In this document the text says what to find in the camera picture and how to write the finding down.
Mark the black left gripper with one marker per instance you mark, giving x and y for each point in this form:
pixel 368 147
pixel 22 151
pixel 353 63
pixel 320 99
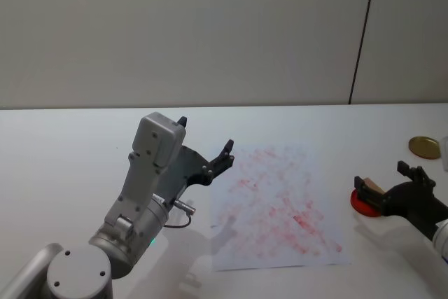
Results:
pixel 185 169

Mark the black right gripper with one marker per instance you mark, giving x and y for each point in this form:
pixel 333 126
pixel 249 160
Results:
pixel 416 204

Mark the small wooden stamp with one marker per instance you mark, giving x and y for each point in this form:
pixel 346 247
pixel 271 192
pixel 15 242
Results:
pixel 374 185

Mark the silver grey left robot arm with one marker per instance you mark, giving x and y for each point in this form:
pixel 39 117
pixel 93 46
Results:
pixel 140 187

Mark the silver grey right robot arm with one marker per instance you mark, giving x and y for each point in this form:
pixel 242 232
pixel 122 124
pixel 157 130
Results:
pixel 442 237

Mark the round red ink pad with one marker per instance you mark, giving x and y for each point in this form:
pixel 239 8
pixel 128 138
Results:
pixel 360 206

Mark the round gold metal lid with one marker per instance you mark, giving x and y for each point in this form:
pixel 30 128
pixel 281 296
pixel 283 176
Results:
pixel 424 147

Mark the white paper with red marks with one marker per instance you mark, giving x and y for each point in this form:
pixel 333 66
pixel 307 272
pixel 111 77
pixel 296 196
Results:
pixel 276 208

